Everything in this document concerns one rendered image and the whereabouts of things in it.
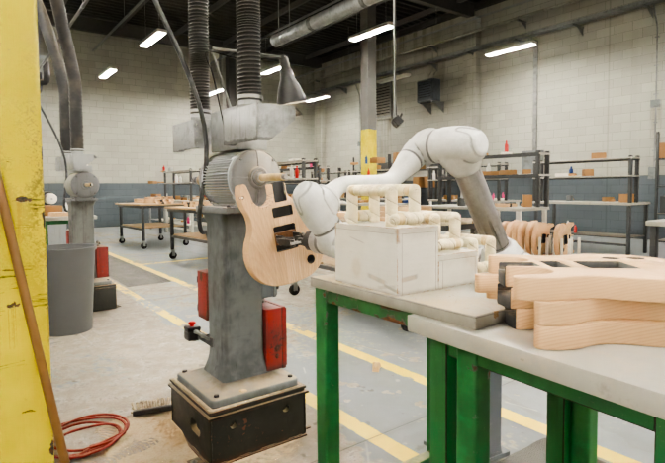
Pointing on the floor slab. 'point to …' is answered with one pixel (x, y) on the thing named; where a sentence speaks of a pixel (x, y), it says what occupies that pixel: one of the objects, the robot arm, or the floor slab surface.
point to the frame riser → (239, 424)
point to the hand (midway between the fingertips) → (286, 237)
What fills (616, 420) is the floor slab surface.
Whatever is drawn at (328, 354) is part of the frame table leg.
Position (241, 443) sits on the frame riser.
